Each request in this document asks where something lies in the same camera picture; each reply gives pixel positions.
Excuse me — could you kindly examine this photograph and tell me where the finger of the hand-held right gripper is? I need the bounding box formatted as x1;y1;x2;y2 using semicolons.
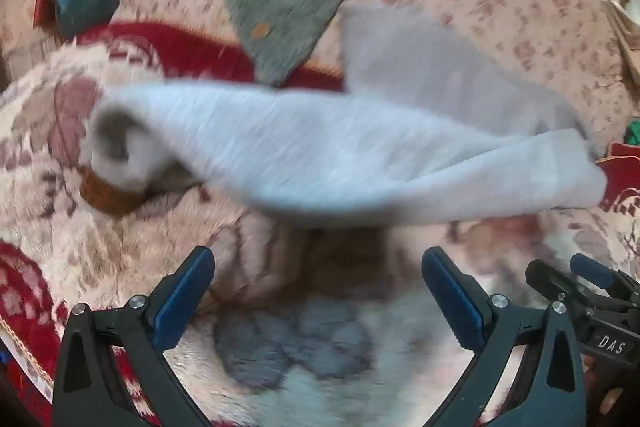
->
570;253;640;304
525;259;627;314

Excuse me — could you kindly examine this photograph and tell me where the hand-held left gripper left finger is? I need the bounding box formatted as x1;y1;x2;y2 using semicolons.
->
51;246;216;427

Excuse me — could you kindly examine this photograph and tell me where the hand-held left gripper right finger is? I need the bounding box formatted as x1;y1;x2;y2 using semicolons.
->
421;247;587;427

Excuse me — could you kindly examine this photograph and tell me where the white sweater with brown tag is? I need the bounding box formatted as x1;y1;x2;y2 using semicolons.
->
81;2;609;229

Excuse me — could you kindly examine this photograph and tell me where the person's right hand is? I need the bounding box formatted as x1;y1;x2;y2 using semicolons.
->
582;354;628;427

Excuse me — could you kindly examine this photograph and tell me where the red floral blanket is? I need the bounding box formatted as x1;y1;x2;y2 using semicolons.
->
0;22;640;427

